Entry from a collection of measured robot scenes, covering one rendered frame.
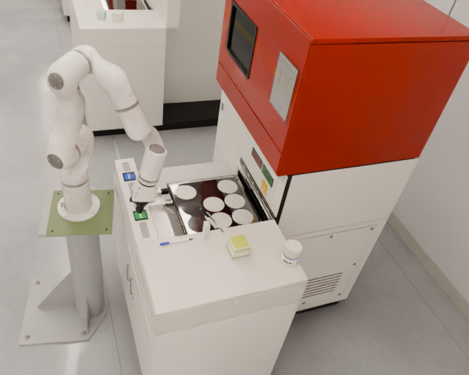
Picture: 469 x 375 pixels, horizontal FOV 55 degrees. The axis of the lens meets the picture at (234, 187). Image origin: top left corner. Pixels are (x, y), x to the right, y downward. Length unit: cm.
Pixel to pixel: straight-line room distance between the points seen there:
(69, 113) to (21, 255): 157
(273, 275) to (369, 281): 154
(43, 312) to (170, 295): 129
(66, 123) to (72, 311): 135
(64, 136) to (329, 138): 104
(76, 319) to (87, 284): 33
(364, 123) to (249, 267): 75
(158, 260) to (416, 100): 122
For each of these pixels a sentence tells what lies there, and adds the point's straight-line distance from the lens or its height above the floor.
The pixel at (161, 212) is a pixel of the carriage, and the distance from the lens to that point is 213.
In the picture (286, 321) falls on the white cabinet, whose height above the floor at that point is 67.
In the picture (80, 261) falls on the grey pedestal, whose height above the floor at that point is 52.
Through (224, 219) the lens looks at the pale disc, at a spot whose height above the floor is 90.
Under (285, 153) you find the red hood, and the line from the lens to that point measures 180.
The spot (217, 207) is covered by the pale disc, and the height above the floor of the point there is 90.
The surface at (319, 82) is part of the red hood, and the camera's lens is 167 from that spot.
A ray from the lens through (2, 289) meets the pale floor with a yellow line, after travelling 306.
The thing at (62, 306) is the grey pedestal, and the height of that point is 2.
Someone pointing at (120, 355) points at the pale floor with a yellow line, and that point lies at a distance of 271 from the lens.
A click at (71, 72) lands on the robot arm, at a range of 167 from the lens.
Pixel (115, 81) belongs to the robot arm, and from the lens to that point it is 163.
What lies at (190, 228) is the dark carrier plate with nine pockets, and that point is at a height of 90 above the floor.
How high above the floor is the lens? 239
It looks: 41 degrees down
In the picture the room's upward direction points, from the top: 11 degrees clockwise
